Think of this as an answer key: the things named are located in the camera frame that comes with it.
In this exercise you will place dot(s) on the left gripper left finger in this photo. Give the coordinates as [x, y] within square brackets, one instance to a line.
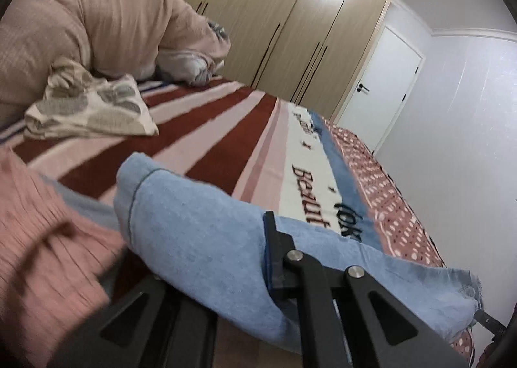
[148, 323]

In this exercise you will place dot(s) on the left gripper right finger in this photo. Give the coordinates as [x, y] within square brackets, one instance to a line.
[347, 319]

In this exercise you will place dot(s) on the light blue denim pants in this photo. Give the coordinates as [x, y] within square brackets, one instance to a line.
[212, 247]

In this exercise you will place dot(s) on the pink checked pants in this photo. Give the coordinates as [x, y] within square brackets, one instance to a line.
[51, 261]

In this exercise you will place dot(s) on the striped pink bed blanket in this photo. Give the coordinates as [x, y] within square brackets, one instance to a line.
[257, 148]

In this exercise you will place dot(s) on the leaf pattern pillowcase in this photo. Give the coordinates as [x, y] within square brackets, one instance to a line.
[77, 104]

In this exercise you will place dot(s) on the white door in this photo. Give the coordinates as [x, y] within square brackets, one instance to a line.
[381, 89]

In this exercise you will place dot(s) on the pink ribbed duvet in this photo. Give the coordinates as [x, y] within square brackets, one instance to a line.
[111, 37]

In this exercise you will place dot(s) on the beige wooden wardrobe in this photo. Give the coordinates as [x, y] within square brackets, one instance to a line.
[308, 52]

